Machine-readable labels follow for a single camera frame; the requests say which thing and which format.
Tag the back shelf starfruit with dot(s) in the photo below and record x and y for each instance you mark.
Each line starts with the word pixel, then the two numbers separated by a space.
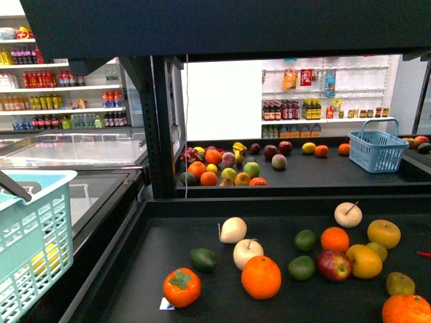
pixel 239 150

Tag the back shelf green apple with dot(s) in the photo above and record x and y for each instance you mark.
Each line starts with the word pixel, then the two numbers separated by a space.
pixel 252 169

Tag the black shelf post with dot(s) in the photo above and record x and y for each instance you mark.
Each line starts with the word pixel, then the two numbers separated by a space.
pixel 157 79

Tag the back fruit shelf tray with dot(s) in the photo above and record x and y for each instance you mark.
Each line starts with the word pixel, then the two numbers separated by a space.
pixel 333 175

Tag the orange persimmon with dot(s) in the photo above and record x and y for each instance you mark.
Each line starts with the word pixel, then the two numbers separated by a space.
pixel 182 287

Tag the orange snack bag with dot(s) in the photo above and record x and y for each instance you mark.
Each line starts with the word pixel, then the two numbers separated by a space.
pixel 290 79

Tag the drinks shelf unit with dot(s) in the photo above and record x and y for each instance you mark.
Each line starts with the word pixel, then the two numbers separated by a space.
pixel 42 94

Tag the brown kiwi upper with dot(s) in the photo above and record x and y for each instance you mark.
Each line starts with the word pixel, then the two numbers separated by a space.
pixel 379 249

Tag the yellow orange fruit upper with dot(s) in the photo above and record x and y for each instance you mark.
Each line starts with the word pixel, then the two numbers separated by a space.
pixel 384 232

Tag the shelf orange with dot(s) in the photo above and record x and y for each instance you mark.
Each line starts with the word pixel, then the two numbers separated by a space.
pixel 321 151
pixel 213 156

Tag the brown kiwi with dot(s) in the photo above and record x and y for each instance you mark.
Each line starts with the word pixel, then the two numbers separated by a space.
pixel 379 249
pixel 400 284

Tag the white pear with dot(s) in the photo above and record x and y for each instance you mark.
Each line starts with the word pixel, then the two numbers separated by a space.
pixel 246 249
pixel 348 214

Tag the green lime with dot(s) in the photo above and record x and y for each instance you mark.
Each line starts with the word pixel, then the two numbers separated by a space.
pixel 301 268
pixel 305 240

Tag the back shelf red apple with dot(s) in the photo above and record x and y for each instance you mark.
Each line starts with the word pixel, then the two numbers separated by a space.
pixel 285 147

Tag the fruit shelf tray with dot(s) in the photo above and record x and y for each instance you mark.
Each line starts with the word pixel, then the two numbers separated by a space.
pixel 333 175
pixel 129 286

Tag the small orange mandarin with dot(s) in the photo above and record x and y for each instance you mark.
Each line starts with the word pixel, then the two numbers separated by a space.
pixel 335 238

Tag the orange at bottom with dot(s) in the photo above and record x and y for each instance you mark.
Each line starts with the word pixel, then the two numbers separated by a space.
pixel 406 308

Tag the glass top freezer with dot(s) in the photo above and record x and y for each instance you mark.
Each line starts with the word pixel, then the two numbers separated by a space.
pixel 105 162

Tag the green lime upper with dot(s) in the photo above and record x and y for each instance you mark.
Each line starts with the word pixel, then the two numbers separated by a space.
pixel 305 240

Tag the red chili pepper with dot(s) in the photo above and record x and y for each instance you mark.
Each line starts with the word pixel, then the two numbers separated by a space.
pixel 424 254

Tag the white pear far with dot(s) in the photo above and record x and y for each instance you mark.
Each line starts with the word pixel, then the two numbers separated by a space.
pixel 348 214

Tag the white price label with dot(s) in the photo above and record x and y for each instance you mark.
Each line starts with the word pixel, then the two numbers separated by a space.
pixel 166 305

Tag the dark green avocado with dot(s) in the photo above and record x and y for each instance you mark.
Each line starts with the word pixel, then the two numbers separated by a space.
pixel 203 259

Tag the back shelf lemon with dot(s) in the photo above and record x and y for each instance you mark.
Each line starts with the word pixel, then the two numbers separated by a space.
pixel 309 148

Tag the yellow orange fruit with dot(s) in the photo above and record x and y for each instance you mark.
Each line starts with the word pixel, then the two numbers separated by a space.
pixel 384 232
pixel 366 263

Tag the light blue shopping basket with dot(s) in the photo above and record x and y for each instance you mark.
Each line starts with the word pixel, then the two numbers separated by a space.
pixel 26 229

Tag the large orange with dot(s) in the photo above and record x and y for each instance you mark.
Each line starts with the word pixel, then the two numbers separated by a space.
pixel 261 278

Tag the white onion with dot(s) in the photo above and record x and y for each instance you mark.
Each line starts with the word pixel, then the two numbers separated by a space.
pixel 232 230

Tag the back shelf dark apple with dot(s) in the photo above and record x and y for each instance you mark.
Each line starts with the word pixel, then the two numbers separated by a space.
pixel 269 152

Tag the red snack bag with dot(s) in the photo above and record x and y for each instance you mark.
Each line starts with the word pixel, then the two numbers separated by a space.
pixel 306 77

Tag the small blue basket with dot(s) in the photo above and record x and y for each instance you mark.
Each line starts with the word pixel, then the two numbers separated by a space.
pixel 377 151

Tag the dark soy sauce bottles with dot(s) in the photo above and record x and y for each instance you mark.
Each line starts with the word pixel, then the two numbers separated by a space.
pixel 280 110

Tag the back shelf orange left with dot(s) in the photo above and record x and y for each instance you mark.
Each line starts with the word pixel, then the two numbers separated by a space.
pixel 213 156

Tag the back shelf peach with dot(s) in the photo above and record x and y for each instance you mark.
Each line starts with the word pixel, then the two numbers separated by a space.
pixel 279 162

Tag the front fruit shelf tray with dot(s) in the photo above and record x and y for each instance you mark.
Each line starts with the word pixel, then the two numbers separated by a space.
pixel 129 286

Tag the yellow label bottles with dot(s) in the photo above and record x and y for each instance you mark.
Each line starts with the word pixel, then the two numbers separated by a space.
pixel 311 109

